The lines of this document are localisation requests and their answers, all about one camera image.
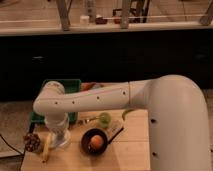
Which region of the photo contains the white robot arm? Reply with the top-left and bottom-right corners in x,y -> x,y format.
33,75 -> 212,171

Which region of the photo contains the red orange object behind arm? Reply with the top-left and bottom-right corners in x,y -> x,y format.
80,82 -> 103,91

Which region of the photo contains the white paper cup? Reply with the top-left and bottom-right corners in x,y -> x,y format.
50,130 -> 70,148

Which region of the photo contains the green plastic tray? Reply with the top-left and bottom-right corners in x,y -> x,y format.
31,79 -> 81,124

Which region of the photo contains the metal spoon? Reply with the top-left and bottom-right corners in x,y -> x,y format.
77,117 -> 98,125

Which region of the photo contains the orange fruit in pan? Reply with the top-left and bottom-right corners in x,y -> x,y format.
91,135 -> 104,149

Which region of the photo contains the black frying pan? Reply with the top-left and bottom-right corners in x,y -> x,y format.
80,128 -> 123,156

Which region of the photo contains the dark red bowl on shelf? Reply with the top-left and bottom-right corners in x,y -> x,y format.
95,17 -> 108,25

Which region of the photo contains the white container on shelf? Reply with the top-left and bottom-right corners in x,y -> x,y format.
80,15 -> 89,25

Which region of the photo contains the yellow banana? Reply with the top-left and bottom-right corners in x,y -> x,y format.
42,133 -> 52,163

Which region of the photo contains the brown pine cone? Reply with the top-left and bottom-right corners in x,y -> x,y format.
23,133 -> 41,152

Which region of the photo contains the black cable on floor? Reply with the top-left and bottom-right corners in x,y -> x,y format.
0,133 -> 26,157

